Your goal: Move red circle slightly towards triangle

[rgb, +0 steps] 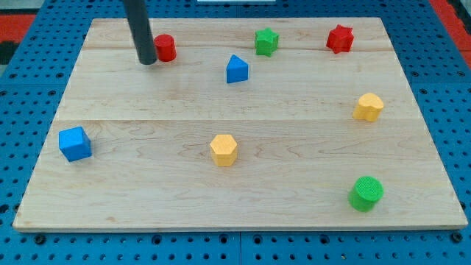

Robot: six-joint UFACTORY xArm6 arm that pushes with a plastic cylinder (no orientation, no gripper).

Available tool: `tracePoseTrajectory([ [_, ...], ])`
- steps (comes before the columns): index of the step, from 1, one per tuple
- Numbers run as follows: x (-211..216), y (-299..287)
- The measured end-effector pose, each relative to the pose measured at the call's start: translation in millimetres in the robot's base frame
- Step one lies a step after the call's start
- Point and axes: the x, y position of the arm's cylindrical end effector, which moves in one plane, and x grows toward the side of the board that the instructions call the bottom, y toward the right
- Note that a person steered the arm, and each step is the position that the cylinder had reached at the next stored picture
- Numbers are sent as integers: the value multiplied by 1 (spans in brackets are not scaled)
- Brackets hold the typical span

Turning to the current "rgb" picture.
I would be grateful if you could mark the red cylinder block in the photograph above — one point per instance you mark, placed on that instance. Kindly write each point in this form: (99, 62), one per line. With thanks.
(165, 47)

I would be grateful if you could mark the blue cube block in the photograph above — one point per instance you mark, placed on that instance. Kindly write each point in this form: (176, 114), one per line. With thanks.
(74, 144)

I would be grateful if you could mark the yellow heart block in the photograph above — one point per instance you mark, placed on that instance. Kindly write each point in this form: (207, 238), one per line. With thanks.
(368, 107)

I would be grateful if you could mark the blue triangle block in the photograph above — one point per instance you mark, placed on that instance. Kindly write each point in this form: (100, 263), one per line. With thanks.
(237, 70)

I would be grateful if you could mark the yellow hexagon block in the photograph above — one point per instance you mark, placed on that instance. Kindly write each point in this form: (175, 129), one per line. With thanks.
(224, 150)

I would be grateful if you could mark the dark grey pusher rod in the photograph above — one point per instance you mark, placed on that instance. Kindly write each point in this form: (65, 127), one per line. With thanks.
(138, 20)

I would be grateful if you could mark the green star block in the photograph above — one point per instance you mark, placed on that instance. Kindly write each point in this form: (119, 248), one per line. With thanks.
(266, 42)

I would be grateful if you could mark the light wooden board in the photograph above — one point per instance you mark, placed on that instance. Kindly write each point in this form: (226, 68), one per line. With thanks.
(300, 151)

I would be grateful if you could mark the green cylinder block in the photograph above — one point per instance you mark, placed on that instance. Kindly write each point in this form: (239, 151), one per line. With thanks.
(365, 194)

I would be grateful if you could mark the red star block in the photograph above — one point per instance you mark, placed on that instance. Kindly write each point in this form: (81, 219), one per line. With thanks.
(340, 39)

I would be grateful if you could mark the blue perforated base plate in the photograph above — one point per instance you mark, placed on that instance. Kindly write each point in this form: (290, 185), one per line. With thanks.
(431, 38)

